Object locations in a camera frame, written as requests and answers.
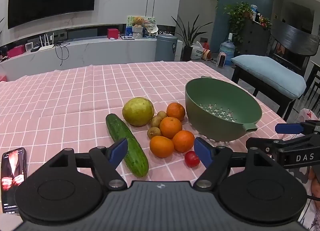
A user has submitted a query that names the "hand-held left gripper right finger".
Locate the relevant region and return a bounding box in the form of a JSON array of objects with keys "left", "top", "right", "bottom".
[{"left": 194, "top": 137, "right": 273, "bottom": 188}]

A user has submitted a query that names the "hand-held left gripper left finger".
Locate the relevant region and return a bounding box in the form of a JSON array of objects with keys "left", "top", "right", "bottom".
[{"left": 47, "top": 138, "right": 129, "bottom": 189}]

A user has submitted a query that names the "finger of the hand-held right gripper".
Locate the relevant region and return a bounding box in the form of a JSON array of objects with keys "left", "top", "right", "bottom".
[
  {"left": 246, "top": 134, "right": 320, "bottom": 157},
  {"left": 275, "top": 120, "right": 320, "bottom": 135}
]

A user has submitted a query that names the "red tomato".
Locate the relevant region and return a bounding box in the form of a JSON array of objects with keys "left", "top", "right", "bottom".
[{"left": 184, "top": 151, "right": 200, "bottom": 168}]

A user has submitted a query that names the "orange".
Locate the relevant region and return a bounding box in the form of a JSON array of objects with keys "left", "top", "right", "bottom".
[
  {"left": 159, "top": 117, "right": 183, "bottom": 139},
  {"left": 172, "top": 130, "right": 195, "bottom": 153},
  {"left": 166, "top": 102, "right": 186, "bottom": 121},
  {"left": 149, "top": 136, "right": 174, "bottom": 158}
]

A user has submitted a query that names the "green cucumber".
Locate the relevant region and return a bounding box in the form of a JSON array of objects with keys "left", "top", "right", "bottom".
[{"left": 105, "top": 114, "right": 149, "bottom": 178}]

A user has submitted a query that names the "yellow-green pomelo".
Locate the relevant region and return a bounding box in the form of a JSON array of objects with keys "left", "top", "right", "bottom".
[{"left": 122, "top": 97, "right": 155, "bottom": 127}]

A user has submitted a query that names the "green colander bowl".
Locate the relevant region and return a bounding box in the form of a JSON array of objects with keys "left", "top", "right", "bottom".
[{"left": 185, "top": 76, "right": 262, "bottom": 143}]

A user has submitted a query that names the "white red plastic bag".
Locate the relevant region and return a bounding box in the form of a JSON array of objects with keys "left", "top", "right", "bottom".
[{"left": 297, "top": 108, "right": 318, "bottom": 122}]

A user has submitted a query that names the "light blue seat cushion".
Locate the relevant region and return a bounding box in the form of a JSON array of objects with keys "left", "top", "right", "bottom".
[{"left": 231, "top": 55, "right": 307, "bottom": 99}]

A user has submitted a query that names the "patterned clothing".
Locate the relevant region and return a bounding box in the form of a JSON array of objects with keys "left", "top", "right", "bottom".
[{"left": 299, "top": 202, "right": 320, "bottom": 231}]

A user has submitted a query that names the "pink checked tablecloth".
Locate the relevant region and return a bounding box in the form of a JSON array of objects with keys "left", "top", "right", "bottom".
[{"left": 0, "top": 61, "right": 288, "bottom": 189}]

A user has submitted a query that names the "dark wooden chair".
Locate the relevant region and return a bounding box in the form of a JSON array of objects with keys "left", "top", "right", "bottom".
[{"left": 231, "top": 23, "right": 320, "bottom": 122}]

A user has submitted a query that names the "small white heater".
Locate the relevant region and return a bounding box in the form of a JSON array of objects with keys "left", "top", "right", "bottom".
[{"left": 217, "top": 52, "right": 227, "bottom": 68}]

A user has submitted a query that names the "dark cabinet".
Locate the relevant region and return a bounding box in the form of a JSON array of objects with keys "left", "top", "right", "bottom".
[{"left": 241, "top": 18, "right": 272, "bottom": 57}]

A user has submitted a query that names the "orange bag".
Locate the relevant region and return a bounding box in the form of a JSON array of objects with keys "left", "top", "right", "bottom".
[{"left": 202, "top": 43, "right": 212, "bottom": 61}]

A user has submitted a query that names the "blue water jug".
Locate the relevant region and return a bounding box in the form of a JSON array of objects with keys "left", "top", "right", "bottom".
[{"left": 219, "top": 33, "right": 235, "bottom": 66}]

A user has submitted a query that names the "white marble console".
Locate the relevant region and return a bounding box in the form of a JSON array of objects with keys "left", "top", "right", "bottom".
[{"left": 0, "top": 37, "right": 158, "bottom": 82}]

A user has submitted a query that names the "black smartphone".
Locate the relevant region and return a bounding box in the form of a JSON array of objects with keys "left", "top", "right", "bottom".
[{"left": 1, "top": 147, "right": 27, "bottom": 214}]

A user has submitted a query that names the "grey trash can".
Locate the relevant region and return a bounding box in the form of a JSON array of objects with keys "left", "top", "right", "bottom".
[{"left": 155, "top": 34, "right": 178, "bottom": 62}]

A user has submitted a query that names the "long-leaf potted plant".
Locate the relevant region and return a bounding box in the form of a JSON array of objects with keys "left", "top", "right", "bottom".
[{"left": 171, "top": 14, "right": 213, "bottom": 62}]

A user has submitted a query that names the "group of bottles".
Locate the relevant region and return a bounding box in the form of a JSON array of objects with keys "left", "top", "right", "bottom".
[{"left": 250, "top": 4, "right": 272, "bottom": 25}]

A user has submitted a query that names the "bushy green plant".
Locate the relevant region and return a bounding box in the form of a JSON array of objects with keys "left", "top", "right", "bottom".
[{"left": 223, "top": 2, "right": 253, "bottom": 44}]

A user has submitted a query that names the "teddy bear bouquet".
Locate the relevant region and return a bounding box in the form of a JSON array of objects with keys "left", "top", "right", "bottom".
[{"left": 132, "top": 16, "right": 145, "bottom": 39}]

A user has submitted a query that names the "white router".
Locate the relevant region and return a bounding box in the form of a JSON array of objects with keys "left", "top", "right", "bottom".
[{"left": 39, "top": 34, "right": 55, "bottom": 50}]

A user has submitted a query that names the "pink flat box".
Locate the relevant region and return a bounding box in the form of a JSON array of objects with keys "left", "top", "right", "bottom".
[{"left": 7, "top": 46, "right": 25, "bottom": 58}]

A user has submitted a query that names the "black cable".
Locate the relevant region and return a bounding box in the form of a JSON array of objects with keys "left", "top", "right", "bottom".
[{"left": 54, "top": 43, "right": 70, "bottom": 65}]

